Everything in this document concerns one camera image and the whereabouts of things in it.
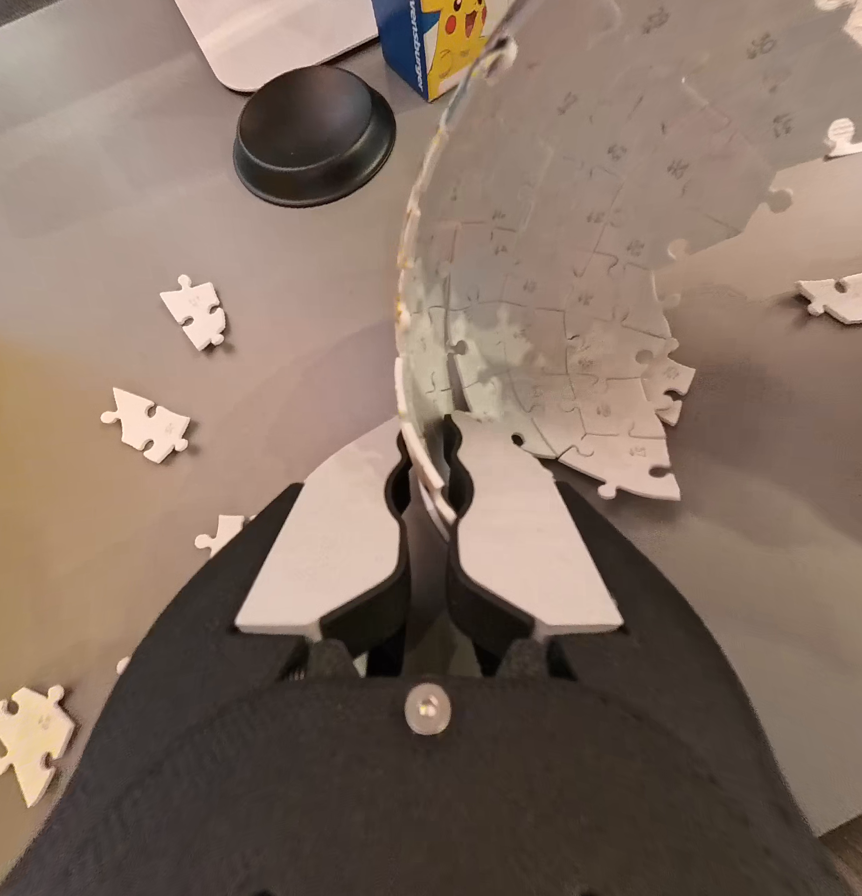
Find partly built puzzle ball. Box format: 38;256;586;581
392;0;862;543

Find white document stand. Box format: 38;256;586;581
174;0;379;94

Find printed puzzle box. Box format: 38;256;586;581
371;0;517;104

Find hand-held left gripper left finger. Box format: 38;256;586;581
234;416;412;679

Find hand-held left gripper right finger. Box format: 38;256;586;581
441;414;626;679

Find puzzle pieces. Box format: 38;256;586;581
0;269;862;807

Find black round ball stand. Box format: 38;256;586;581
233;66;397;207

